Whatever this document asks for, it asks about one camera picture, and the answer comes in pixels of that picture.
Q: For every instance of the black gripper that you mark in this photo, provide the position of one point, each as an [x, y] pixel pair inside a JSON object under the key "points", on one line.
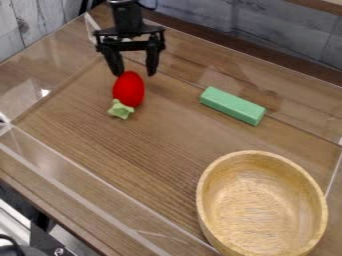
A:
{"points": [[147, 39]]}

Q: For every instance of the clear acrylic corner bracket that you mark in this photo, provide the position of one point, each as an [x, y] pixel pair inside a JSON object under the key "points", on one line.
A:
{"points": [[91, 26]]}

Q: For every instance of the green rectangular block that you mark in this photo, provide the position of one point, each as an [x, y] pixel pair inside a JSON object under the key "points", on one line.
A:
{"points": [[233, 106]]}

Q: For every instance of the clear acrylic front wall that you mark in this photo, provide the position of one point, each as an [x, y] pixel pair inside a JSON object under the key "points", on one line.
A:
{"points": [[122, 176]]}

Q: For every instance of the black metal stand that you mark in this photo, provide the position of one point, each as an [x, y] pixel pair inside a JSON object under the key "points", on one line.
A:
{"points": [[26, 228]]}

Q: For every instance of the wooden bowl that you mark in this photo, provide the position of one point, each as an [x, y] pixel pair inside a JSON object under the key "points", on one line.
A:
{"points": [[261, 206]]}

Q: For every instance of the red plush strawberry green leaves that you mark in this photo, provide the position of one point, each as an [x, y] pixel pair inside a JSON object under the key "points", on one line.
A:
{"points": [[127, 95]]}

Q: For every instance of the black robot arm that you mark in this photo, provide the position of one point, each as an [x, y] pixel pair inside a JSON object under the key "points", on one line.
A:
{"points": [[127, 17]]}

